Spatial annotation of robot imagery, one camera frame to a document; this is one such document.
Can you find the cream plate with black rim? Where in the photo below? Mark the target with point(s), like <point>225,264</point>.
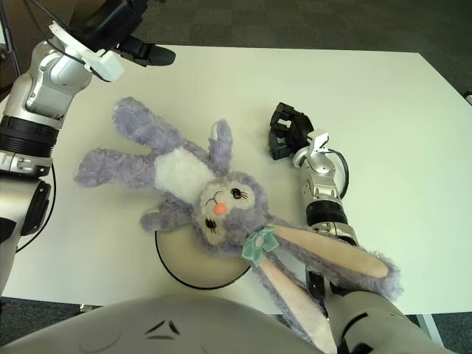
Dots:
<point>195,265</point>

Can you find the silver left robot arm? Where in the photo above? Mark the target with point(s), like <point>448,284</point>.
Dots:
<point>40,92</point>

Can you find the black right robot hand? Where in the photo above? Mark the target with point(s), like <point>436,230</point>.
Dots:
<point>293,136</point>

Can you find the purple plush bunny doll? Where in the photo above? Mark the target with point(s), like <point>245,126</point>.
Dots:
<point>221,206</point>

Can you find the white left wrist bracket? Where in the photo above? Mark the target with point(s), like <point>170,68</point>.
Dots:
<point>103,64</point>

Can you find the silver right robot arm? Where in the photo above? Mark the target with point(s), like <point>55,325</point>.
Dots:
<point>322,191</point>

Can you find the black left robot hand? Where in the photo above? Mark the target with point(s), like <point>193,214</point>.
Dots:
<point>110,26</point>

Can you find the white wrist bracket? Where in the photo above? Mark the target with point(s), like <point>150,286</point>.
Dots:
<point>103,64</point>
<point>319,142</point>

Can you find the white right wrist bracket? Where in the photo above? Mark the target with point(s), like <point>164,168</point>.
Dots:
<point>319,142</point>

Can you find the white table leg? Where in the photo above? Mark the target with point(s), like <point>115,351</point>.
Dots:
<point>431,328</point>

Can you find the grey robot torso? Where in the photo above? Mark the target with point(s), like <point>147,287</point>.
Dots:
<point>184,328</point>

